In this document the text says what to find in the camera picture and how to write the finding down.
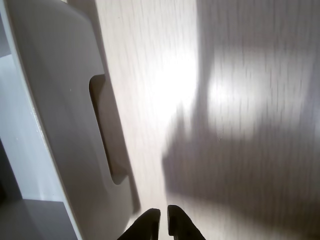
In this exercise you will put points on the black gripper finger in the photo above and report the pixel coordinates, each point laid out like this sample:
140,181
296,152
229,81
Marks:
181,225
147,227

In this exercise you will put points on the white plastic drawer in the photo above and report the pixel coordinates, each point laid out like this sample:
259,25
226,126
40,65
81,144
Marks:
62,112

